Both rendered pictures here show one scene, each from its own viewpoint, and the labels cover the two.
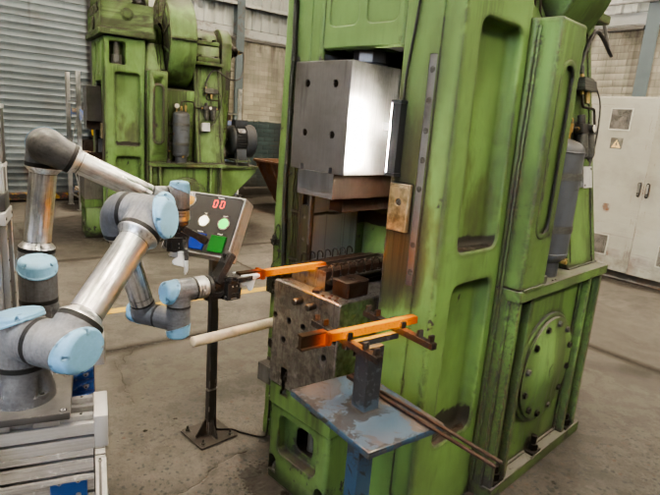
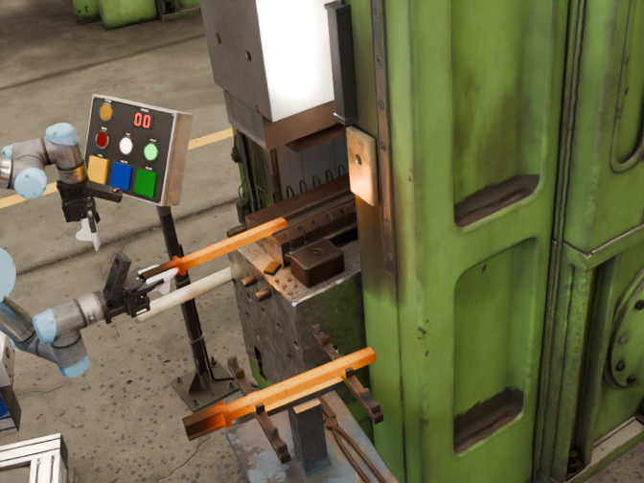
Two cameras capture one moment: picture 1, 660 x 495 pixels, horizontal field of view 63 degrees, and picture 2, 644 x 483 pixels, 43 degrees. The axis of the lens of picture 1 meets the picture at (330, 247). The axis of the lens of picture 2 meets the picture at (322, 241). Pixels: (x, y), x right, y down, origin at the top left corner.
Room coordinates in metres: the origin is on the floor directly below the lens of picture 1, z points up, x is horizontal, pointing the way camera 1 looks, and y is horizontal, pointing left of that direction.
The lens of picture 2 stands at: (0.33, -0.55, 2.21)
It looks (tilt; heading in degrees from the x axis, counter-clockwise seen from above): 35 degrees down; 15
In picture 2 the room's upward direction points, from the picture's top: 6 degrees counter-clockwise
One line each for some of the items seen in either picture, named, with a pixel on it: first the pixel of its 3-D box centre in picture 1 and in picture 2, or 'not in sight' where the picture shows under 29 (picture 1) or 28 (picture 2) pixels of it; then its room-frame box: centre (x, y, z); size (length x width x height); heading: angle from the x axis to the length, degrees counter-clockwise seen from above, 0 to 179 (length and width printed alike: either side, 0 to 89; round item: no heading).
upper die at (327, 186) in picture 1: (352, 182); (315, 93); (2.21, -0.07, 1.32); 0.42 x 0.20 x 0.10; 135
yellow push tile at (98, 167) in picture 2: not in sight; (98, 170); (2.32, 0.67, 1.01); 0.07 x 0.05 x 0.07; 70
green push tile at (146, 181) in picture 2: (217, 244); (147, 183); (2.25, 0.48, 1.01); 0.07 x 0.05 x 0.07; 70
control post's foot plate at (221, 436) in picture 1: (208, 425); (203, 377); (2.40, 0.53, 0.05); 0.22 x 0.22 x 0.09; 45
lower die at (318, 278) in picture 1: (345, 267); (327, 210); (2.21, -0.07, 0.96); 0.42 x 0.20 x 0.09; 135
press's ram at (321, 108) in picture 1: (365, 121); (315, 3); (2.18, -0.10, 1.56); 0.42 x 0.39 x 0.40; 135
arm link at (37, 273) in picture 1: (37, 276); not in sight; (1.69, 0.95, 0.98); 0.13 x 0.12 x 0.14; 32
